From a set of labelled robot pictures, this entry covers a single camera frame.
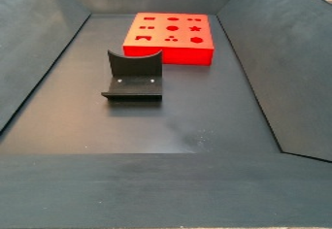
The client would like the red shape-sorting board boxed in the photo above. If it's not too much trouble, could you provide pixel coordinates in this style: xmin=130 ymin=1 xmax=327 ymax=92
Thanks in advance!
xmin=122 ymin=13 xmax=214 ymax=66

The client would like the black curved holder stand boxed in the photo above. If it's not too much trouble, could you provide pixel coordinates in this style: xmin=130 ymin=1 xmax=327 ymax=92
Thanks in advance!
xmin=102 ymin=51 xmax=162 ymax=100

